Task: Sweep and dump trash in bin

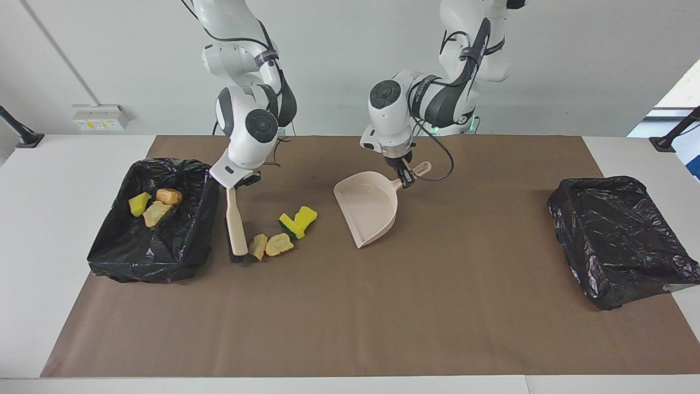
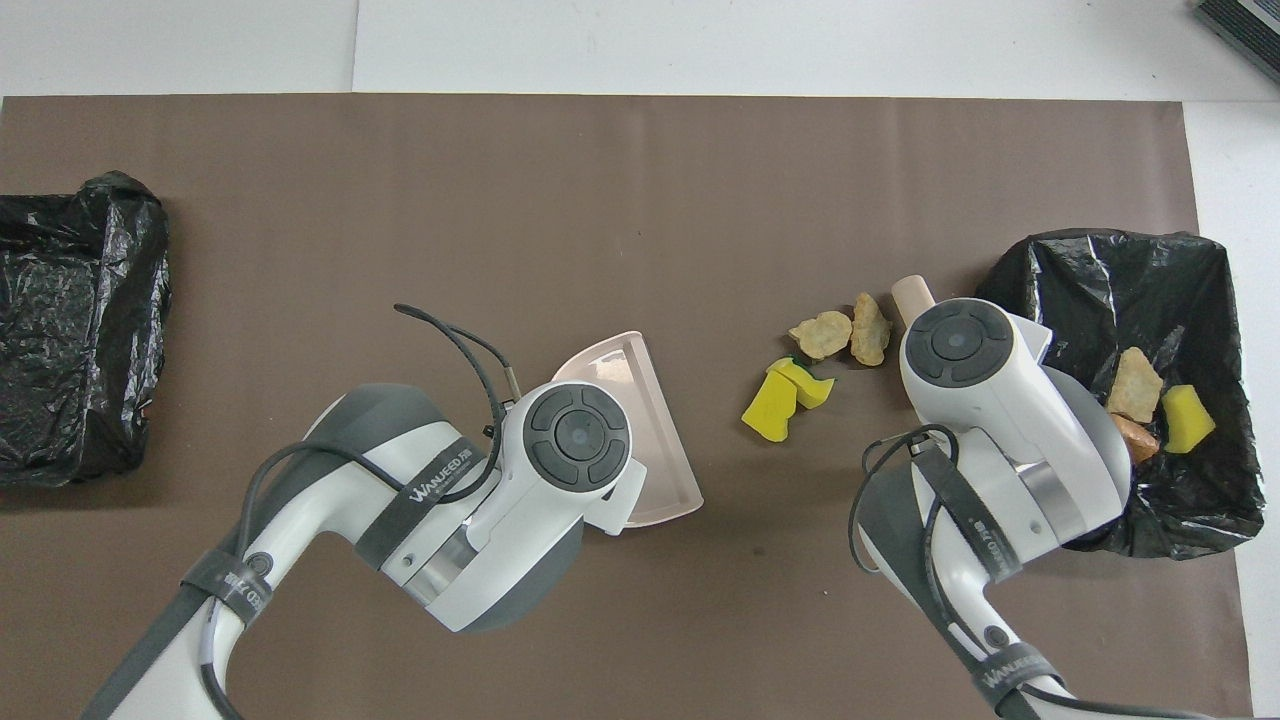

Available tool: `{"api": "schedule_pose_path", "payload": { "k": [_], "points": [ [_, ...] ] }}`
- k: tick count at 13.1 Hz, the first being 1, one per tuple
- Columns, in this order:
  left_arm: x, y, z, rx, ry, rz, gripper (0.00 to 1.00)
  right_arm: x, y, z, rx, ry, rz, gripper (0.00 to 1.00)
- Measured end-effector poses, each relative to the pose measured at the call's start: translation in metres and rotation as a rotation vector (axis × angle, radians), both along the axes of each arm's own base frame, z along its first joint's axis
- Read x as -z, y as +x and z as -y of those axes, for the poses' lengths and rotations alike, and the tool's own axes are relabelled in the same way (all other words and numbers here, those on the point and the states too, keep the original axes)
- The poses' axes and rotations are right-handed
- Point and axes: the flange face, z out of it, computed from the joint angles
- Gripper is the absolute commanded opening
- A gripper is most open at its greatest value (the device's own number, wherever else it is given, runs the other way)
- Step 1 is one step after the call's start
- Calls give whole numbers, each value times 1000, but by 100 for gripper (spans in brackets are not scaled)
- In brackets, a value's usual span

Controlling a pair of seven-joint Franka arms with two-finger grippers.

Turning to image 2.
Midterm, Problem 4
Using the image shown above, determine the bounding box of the brown fried nugget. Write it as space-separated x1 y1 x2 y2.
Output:
1110 413 1161 463

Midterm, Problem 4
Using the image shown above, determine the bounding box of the striped croissant bread piece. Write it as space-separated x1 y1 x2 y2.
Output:
1105 346 1166 424

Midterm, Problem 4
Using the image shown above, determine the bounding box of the narrow tan fried chip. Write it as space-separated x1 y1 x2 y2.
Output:
850 291 894 368

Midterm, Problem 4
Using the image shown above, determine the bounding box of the dark grey ribbed device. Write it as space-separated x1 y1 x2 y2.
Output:
1195 0 1280 86

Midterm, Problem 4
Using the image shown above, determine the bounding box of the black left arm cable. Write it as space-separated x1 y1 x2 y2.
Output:
200 303 523 720

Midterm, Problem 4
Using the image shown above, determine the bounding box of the beige handled black bristle brush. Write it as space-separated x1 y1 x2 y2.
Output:
891 275 938 329

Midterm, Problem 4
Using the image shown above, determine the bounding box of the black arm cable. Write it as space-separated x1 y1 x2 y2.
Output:
848 424 1280 720
200 303 523 720

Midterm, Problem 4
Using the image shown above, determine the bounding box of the brown table mat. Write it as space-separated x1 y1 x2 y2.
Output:
0 94 1256 720

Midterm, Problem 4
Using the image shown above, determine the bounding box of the beige plastic dustpan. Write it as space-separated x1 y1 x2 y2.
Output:
551 331 704 528

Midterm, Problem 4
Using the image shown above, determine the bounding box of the yellow sponge with green scrub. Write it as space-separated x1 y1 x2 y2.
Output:
766 355 836 409

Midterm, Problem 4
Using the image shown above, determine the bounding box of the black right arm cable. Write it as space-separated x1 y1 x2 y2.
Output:
848 424 1280 720

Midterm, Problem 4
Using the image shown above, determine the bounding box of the plain yellow sponge piece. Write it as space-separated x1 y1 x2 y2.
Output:
741 372 801 443

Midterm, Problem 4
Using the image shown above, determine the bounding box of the black-lined trash bin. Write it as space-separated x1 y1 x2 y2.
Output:
0 171 173 488
973 228 1266 559

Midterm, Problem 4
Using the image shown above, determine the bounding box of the wide tan fried chip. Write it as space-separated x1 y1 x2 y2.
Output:
788 310 854 362

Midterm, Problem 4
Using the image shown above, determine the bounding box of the small yellow sponge piece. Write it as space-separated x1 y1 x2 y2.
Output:
1160 384 1218 455

